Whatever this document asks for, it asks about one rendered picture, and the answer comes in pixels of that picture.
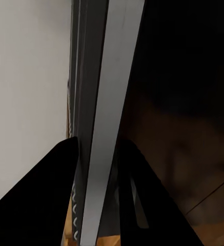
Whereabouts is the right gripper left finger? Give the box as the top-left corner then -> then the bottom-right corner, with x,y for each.
0,136 -> 79,246

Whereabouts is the notebook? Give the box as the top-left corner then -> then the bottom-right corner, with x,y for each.
67,0 -> 147,246

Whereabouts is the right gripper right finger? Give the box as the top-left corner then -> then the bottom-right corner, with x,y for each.
117,137 -> 204,246

